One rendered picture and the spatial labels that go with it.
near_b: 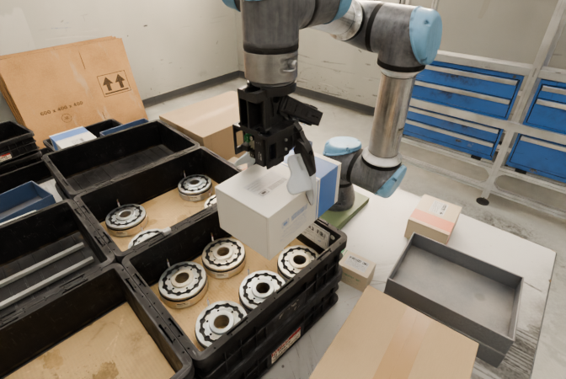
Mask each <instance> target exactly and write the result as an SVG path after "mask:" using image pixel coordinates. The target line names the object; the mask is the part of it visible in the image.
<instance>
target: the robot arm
mask: <svg viewBox="0 0 566 379"><path fill-rule="evenodd" d="M222 1H223V2H224V4H225V5H226V6H228V7H229V8H232V9H236V10H237V11H238V12H241V20H242V32H243V62H244V74H245V78H246V79H247V85H245V86H242V87H240V88H238V109H239V120H240V121H238V122H236V123H234V124H232V131H233V140H234V150H235V154H236V155H237V154H239V153H240V152H243V151H246V153H245V154H243V155H242V156H241V157H240V158H239V159H238V160H237V161H236V162H235V163H234V166H235V167H237V166H239V165H242V164H245V163H246V164H247V168H249V167H250V166H252V165H255V164H258V165H259V166H262V167H265V166H266V169H270V168H272V167H274V166H277V165H278V164H280V163H282V162H284V156H286V155H287V154H289V151H290V150H292V148H294V149H293V151H294V154H295V155H294V154H292V155H290V156H289V157H288V158H287V164H288V167H289V169H290V171H291V176H290V178H289V179H288V181H287V184H286V188H287V190H288V192H289V193H290V194H291V195H296V194H299V193H302V192H305V191H306V196H307V199H308V201H309V203H310V205H311V206H312V205H313V204H314V203H315V198H316V187H317V180H316V172H317V170H316V164H315V157H314V152H313V149H312V146H311V144H310V142H309V140H308V139H307V138H306V136H305V133H304V130H303V129H302V126H301V125H300V124H299V122H301V124H303V125H309V126H312V125H317V126H319V123H320V120H321V118H322V116H323V112H321V111H319V110H318V108H317V107H315V106H312V105H311V104H305V103H303V102H301V101H299V100H297V99H294V98H292V97H291V96H289V95H288V94H291V93H294V92H295V91H296V78H297V71H298V48H299V29H305V28H311V29H316V30H320V31H323V32H327V33H329V34H330V36H332V37H333V38H334V39H336V40H341V41H343V42H345V43H347V44H350V45H352V46H355V47H357V48H359V49H362V50H364V51H369V52H373V53H377V54H378V57H377V62H376V64H377V65H378V67H379V68H380V69H381V70H382V73H381V78H380V83H379V89H378V93H377V98H376V108H375V113H374V118H373V122H372V128H371V137H370V142H369V146H368V147H366V148H365V149H362V148H361V147H362V145H361V142H360V141H359V140H358V139H356V138H354V137H349V136H337V137H333V138H331V139H329V140H327V141H326V143H325V146H324V150H323V156H325V157H329V158H331V159H333V160H335V161H338V162H340V163H341V170H340V178H339V193H338V201H337V202H336V203H335V204H333V205H332V206H331V207H330V208H329V209H328V211H346V210H348V209H349V208H351V207H352V206H353V204H354V202H355V191H354V185H356V186H358V187H360V188H362V189H364V190H367V191H369V192H371V193H372V194H374V195H378V196H380V197H382V198H388V197H390V196H391V195H392V194H393V193H394V192H395V190H396V189H397V188H398V186H399V185H400V183H401V182H402V180H403V177H404V175H405V174H406V171H407V167H406V166H404V164H403V165H402V164H401V162H402V159H403V157H402V155H401V153H400V152H399V151H398V150H399V147H400V142H401V139H402V135H403V129H404V125H405V121H406V118H407V114H408V108H409V104H410V100H411V97H412V93H413V90H414V83H415V79H416V76H417V74H419V73H420V72H422V71H423V70H424V69H425V66H426V65H429V64H430V63H431V62H432V61H433V60H434V59H435V57H436V55H437V51H438V50H439V48H440V44H441V36H442V20H441V16H440V14H439V13H438V12H437V11H436V10H434V9H430V8H424V7H422V6H416V7H415V6H409V5H403V4H396V3H385V2H380V1H366V0H222ZM238 131H243V144H241V145H240V146H238V144H237V135H236V132H238ZM245 132H246V133H245ZM353 184H354V185H353Z"/></svg>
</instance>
